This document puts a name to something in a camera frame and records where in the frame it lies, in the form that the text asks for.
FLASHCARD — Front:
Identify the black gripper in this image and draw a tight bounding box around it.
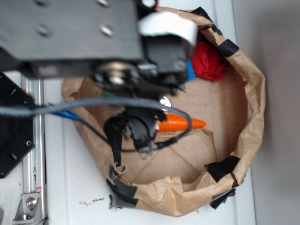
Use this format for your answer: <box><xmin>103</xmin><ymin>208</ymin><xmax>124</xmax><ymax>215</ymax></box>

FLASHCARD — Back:
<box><xmin>0</xmin><ymin>0</ymin><xmax>197</xmax><ymax>156</ymax></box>

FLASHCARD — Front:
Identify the blue sponge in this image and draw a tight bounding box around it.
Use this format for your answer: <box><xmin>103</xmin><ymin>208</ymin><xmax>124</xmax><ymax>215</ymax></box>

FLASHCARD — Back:
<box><xmin>187</xmin><ymin>60</ymin><xmax>195</xmax><ymax>82</ymax></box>

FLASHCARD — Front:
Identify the red crumpled paper ball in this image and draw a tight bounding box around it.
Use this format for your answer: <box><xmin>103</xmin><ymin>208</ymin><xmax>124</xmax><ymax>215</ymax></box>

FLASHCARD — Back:
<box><xmin>191</xmin><ymin>40</ymin><xmax>230</xmax><ymax>81</ymax></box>

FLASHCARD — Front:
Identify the orange plastic toy carrot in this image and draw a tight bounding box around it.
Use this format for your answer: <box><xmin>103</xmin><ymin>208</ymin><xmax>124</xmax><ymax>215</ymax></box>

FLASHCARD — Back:
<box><xmin>157</xmin><ymin>114</ymin><xmax>207</xmax><ymax>132</ymax></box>

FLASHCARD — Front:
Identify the brown paper bag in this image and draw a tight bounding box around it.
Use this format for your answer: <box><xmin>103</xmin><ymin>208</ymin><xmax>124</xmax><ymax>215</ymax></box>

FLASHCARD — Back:
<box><xmin>75</xmin><ymin>7</ymin><xmax>266</xmax><ymax>217</ymax></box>

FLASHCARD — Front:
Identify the thin black cable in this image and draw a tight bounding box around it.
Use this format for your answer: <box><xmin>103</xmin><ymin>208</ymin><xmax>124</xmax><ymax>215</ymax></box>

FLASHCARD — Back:
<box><xmin>77</xmin><ymin>118</ymin><xmax>190</xmax><ymax>153</ymax></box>

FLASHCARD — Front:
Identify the grey braided cable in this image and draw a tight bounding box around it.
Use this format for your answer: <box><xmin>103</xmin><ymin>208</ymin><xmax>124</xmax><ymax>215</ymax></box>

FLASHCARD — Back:
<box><xmin>0</xmin><ymin>97</ymin><xmax>193</xmax><ymax>130</ymax></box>

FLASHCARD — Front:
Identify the black octagonal mount plate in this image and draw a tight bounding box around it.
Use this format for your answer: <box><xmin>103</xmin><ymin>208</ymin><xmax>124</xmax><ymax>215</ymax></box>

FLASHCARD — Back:
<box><xmin>0</xmin><ymin>72</ymin><xmax>35</xmax><ymax>179</ymax></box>

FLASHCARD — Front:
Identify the aluminium extrusion rail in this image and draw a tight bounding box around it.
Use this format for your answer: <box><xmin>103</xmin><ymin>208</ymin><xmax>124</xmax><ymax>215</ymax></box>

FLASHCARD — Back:
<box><xmin>13</xmin><ymin>75</ymin><xmax>49</xmax><ymax>225</ymax></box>

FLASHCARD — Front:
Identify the metal corner bracket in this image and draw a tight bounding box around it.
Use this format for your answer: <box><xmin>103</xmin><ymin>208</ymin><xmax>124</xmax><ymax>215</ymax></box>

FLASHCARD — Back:
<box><xmin>12</xmin><ymin>193</ymin><xmax>43</xmax><ymax>225</ymax></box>

